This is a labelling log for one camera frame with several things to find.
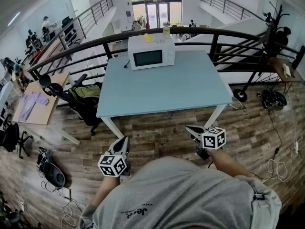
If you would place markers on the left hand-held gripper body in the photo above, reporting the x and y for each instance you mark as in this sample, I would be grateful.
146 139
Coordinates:
112 166

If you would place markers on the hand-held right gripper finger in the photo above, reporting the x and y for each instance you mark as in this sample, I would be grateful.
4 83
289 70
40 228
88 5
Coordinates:
199 128
196 135

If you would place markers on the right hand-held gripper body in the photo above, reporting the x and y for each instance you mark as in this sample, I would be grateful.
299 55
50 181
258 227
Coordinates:
213 139

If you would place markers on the person's left forearm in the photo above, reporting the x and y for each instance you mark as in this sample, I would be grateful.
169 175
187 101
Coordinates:
104 190

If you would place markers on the white table leg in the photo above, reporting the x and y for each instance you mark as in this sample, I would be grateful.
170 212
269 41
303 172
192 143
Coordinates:
214 117
113 128

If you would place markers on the black office chair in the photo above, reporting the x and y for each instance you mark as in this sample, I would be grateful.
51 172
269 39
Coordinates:
81 108

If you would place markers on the black device on floor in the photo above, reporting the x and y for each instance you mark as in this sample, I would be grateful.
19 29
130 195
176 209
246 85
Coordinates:
53 173

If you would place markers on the green backpack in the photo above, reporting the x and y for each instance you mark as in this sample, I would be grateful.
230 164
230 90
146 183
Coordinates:
85 92

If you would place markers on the person's grey shirt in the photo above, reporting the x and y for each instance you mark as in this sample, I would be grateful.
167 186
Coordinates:
181 194

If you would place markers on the wooden desk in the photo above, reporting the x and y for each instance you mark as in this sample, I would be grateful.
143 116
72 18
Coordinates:
53 104

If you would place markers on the black microwave plug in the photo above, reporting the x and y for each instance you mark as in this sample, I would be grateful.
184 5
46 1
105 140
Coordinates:
126 65

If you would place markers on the white microwave oven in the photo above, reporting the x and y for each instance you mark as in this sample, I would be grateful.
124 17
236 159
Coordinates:
152 56

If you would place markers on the purple cloth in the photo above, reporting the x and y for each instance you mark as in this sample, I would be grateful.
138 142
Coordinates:
29 104

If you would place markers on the small wooden side table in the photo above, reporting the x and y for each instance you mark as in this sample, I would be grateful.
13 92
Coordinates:
278 70

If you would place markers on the black swivel chair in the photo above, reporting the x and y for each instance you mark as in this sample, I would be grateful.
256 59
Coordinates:
12 137

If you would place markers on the clear green water bottle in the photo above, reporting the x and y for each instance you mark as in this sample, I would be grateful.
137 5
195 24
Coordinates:
166 30

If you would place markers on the black curved metal railing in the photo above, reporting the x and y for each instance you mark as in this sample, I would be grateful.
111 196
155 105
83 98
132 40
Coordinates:
100 40

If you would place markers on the black wheeled stand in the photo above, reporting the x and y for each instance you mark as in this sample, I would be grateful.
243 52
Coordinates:
269 42

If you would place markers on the glass entrance door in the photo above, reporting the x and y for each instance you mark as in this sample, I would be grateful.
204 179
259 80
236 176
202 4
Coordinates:
157 14

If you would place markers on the black balcony railing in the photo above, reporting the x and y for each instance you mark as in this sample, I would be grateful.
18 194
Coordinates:
226 5
95 11

